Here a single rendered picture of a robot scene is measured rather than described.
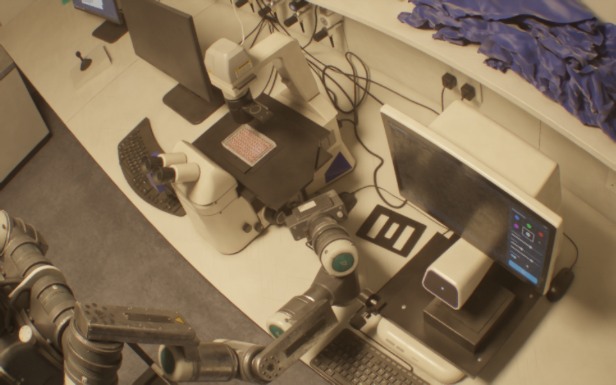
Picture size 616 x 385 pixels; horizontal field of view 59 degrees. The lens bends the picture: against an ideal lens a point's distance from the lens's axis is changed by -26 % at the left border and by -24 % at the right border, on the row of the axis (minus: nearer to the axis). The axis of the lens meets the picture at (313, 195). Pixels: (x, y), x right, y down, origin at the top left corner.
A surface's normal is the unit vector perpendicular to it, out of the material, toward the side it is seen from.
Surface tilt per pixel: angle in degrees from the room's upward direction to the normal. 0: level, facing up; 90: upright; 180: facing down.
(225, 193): 90
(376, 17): 0
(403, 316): 0
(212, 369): 70
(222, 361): 56
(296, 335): 62
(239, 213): 90
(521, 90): 0
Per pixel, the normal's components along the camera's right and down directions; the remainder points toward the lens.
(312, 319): 0.69, -0.07
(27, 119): 0.69, 0.48
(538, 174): -0.19, -0.61
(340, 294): 0.72, 0.23
